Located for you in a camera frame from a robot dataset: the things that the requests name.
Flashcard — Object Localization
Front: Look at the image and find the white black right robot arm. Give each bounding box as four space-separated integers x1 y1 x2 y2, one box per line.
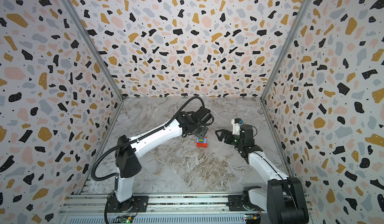
215 123 309 224

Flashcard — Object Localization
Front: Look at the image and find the left wall corner aluminium post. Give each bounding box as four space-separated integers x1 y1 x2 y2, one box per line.
50 0 124 102

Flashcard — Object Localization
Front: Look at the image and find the light blue rectangular block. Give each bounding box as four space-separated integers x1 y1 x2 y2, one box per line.
197 138 208 144

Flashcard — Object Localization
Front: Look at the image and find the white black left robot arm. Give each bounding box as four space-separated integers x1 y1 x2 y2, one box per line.
106 106 215 212

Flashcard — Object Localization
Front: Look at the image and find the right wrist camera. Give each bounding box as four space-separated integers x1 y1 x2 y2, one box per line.
231 118 243 135

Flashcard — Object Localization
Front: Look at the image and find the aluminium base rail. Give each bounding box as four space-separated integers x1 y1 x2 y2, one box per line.
58 192 316 224

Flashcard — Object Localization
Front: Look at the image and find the right wall corner aluminium post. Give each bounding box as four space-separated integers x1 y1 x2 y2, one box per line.
259 0 319 102

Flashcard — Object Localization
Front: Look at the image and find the wall corner aluminium post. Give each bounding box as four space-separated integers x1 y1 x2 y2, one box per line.
259 0 319 102
50 0 124 102

